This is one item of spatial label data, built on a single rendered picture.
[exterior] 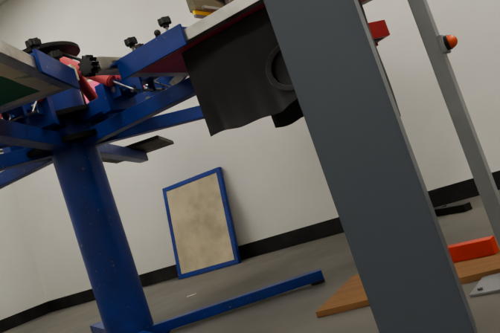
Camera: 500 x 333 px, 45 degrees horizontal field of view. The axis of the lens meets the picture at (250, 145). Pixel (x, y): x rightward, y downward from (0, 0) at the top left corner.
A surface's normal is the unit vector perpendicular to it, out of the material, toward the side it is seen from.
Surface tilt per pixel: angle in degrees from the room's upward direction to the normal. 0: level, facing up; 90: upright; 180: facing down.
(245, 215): 90
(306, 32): 90
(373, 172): 90
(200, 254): 79
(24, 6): 90
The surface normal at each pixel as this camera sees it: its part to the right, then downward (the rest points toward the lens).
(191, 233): -0.59, -0.07
